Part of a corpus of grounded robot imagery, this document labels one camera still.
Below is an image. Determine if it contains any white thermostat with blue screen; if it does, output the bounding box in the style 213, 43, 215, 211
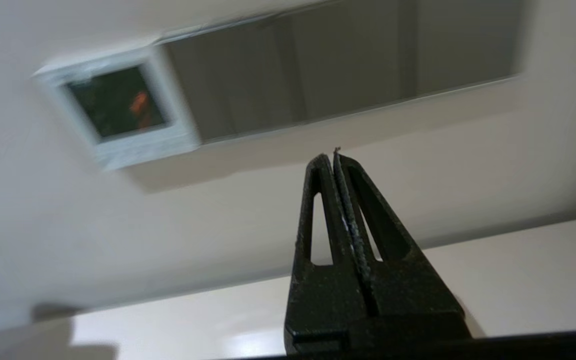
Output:
33, 45, 203, 172

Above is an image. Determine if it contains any white cabinet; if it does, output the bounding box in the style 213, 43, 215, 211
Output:
0, 215, 576, 360

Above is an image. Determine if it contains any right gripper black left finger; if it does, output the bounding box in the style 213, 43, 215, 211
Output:
284, 153, 376, 357

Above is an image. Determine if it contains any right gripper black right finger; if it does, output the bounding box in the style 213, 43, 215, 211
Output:
334, 149, 472, 352

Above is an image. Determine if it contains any grey single wall switch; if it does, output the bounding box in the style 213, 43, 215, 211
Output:
275, 0, 419, 126
400, 0, 525, 101

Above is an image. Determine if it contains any grey triple rocker wall switch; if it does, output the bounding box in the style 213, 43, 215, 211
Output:
158, 11, 304, 146

